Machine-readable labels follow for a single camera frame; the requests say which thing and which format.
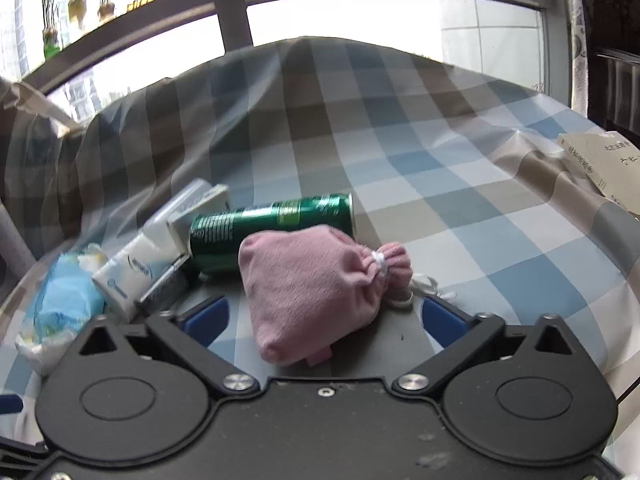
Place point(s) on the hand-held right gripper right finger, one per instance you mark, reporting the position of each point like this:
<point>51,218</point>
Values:
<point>445,320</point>

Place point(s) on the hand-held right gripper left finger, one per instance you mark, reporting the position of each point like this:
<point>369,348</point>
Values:
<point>205,320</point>

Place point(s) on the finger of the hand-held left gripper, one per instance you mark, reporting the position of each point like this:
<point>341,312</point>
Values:
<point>10,404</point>

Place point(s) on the wide translucent white bottle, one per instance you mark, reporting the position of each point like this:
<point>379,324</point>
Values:
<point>182,202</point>

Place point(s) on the white box with blue print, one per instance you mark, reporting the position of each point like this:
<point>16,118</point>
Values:
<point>135,270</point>

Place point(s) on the green drink can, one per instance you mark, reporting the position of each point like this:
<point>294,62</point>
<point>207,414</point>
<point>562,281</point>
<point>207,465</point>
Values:
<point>250,225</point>

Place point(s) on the blue floral tissue pack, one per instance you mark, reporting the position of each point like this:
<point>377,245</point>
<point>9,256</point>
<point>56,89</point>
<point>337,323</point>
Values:
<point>60,300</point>

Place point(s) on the small white box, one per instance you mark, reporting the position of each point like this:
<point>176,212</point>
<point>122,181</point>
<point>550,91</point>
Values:
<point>212,202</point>

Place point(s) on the checkered blue beige tablecloth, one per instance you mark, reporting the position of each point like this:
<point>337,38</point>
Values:
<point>400,160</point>

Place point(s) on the cream paper booklet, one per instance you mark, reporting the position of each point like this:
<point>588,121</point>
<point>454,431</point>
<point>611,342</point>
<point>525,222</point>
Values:
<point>605,160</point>

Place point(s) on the dark cabinet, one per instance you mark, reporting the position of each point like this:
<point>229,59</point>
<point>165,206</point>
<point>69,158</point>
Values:
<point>620,90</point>

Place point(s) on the patterned curtain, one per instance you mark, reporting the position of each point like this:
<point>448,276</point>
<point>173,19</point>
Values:
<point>580,35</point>

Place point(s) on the sprouting plant in green pot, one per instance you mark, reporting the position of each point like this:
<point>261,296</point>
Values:
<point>50,40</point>

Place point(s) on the grey window frame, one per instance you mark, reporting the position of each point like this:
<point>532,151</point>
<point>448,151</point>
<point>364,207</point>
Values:
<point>235,25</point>

